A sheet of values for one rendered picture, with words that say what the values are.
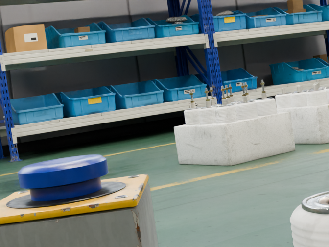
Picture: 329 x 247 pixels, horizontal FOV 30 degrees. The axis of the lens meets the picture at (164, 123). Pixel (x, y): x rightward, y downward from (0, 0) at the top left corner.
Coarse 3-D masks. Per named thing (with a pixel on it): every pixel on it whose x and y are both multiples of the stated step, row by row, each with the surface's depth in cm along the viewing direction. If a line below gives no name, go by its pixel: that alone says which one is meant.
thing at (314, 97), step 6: (312, 90) 301; (318, 90) 295; (324, 90) 296; (306, 96) 299; (312, 96) 296; (318, 96) 295; (324, 96) 296; (312, 102) 296; (318, 102) 295; (324, 102) 295
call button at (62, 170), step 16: (48, 160) 29; (64, 160) 28; (80, 160) 27; (96, 160) 27; (32, 176) 26; (48, 176) 26; (64, 176) 26; (80, 176) 26; (96, 176) 27; (32, 192) 27; (48, 192) 26; (64, 192) 26; (80, 192) 26
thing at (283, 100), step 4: (284, 88) 319; (284, 92) 319; (288, 92) 322; (276, 96) 319; (280, 96) 316; (284, 96) 315; (288, 96) 315; (276, 100) 319; (280, 100) 317; (284, 100) 315; (288, 100) 315; (276, 104) 320; (280, 104) 317; (284, 104) 316; (288, 104) 315; (280, 108) 317
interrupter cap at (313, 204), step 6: (324, 192) 50; (306, 198) 48; (312, 198) 49; (318, 198) 48; (324, 198) 48; (306, 204) 46; (312, 204) 47; (318, 204) 46; (324, 204) 46; (306, 210) 46; (312, 210) 45; (318, 210) 44; (324, 210) 44
